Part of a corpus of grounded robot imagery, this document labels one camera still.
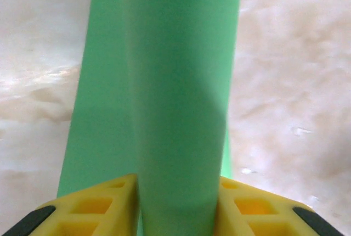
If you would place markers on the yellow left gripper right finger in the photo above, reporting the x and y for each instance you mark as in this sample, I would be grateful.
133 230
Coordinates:
274 216

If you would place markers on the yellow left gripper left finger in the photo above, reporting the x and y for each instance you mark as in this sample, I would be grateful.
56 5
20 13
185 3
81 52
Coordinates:
82 214

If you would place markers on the green square paper sheet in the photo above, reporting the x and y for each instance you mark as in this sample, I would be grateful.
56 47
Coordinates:
164 82

